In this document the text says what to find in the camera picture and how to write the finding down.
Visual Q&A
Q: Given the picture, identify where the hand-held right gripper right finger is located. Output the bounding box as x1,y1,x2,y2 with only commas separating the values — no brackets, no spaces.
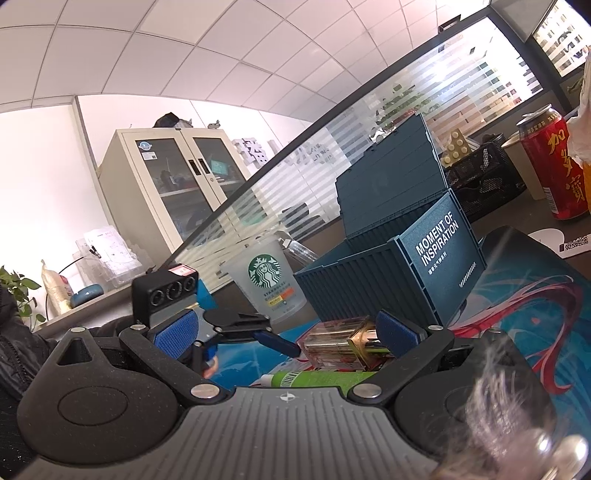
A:
346,310,522,407

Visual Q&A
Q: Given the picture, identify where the bag of paper cups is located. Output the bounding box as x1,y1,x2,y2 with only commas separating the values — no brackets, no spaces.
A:
41,259,75,319

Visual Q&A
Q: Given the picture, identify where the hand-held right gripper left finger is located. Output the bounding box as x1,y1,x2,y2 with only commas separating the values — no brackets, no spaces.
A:
44,309,232,409

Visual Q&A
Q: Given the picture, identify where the beige paper cup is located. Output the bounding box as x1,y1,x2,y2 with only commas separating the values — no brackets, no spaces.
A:
501,136,546,201

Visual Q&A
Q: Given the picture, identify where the dark blue container storage box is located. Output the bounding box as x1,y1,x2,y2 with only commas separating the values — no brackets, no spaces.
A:
294,112,486,326

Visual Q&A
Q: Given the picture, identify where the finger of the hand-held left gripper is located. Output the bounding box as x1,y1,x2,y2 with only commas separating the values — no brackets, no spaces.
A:
252,329,302,357
203,308,274,343

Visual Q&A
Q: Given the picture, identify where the green and white tube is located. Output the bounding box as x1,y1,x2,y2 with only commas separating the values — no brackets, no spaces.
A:
257,369,377,389

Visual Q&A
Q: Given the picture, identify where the translucent plastic cup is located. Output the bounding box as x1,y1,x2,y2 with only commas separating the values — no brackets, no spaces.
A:
221,233,308,326

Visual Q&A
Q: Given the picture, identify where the yellow blister pack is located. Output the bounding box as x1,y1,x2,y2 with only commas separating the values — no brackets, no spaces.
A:
438,130,481,168

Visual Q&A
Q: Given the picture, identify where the clear perfume bottle gold cap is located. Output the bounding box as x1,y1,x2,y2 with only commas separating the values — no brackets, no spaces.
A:
296,316,393,372

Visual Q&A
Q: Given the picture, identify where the red drink can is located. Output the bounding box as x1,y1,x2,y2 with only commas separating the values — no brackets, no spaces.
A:
516,105,589,220

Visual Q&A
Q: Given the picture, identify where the green potted plant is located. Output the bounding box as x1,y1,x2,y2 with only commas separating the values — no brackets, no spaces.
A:
0,265,47,330

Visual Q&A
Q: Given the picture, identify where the white printed card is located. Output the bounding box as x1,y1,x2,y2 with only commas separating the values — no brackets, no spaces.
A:
527,227,591,260

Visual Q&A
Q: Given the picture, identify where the blue round dish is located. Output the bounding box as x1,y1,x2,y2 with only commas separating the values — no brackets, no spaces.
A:
70,285,103,308

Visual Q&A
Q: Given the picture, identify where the beige glass-door cabinet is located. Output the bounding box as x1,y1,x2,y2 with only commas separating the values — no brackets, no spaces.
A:
99,128,252,254

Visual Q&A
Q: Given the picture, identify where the black mesh basket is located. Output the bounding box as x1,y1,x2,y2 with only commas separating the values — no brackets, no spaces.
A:
444,142,528,221

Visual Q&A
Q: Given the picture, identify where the crumpled white tissue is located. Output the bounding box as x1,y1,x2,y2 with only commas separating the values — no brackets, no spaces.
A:
564,44,591,163

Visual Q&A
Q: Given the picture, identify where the clear acrylic organiser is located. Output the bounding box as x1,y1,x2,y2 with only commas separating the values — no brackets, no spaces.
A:
74,226,145,292

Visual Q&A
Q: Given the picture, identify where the colourful printed mouse mat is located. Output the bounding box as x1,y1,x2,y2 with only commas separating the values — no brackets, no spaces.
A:
210,225,591,480

